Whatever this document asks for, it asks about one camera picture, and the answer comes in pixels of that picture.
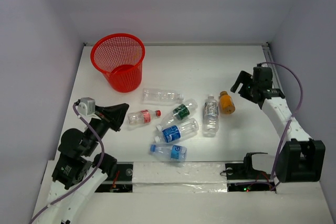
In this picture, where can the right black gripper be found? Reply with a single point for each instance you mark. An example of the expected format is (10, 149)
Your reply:
(244, 77)

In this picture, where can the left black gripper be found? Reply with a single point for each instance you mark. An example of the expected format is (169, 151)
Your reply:
(106, 118)

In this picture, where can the orange plastic bottle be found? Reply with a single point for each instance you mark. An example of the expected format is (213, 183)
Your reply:
(226, 103)

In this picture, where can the red label small bottle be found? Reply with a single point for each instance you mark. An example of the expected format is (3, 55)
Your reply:
(143, 117)

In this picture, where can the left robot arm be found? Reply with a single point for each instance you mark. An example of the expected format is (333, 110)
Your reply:
(82, 165)

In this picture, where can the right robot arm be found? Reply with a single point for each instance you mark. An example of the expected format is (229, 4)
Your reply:
(299, 158)

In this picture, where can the red mesh plastic bin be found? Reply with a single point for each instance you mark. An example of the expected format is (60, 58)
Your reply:
(119, 57)

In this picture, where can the large clear plastic bottle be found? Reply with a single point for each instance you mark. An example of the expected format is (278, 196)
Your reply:
(161, 96)

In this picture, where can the white label clear bottle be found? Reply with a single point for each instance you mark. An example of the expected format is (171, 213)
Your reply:
(210, 116)

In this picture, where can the blue label large bottle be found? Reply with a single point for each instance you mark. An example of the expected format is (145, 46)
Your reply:
(177, 133)

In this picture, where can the green label clear bottle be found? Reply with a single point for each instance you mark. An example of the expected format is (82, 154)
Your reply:
(178, 114)

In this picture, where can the blue cap small bottle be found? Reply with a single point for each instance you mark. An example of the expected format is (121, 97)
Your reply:
(171, 153)

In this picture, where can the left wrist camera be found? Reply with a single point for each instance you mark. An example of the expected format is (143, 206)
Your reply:
(85, 106)

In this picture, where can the aluminium rail right edge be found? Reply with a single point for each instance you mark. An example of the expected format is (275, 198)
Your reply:
(269, 58)

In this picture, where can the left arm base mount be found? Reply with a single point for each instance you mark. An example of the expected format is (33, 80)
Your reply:
(120, 181)

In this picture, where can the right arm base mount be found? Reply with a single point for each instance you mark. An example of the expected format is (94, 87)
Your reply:
(244, 178)

